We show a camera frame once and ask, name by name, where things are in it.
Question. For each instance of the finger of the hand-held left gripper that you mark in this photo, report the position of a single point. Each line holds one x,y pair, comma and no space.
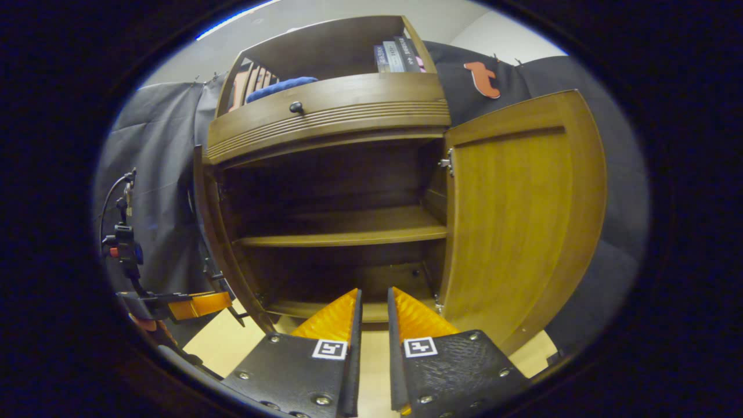
145,305

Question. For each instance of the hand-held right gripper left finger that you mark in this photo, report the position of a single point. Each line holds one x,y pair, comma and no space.
355,360

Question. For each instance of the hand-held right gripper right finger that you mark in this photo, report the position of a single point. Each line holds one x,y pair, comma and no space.
395,360

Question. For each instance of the wooden double-door shoe cabinet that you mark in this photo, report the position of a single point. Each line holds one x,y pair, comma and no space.
331,46

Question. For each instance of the metal door hinge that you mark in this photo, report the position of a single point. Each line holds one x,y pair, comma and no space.
448,162

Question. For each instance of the wooden inner shelf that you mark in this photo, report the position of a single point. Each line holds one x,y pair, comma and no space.
348,229

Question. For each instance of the black backdrop cloth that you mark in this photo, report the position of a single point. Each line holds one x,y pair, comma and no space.
162,162

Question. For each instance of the blue folded towel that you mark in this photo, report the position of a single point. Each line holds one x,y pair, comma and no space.
281,88

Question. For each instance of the wooden drawer with black knob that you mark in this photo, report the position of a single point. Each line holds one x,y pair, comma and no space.
360,96

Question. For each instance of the blue cover book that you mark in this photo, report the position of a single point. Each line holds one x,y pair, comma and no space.
381,59

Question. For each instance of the grey spine book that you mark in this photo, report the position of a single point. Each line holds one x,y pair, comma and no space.
395,57

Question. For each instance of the black spine book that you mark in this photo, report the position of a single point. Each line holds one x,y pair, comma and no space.
409,53

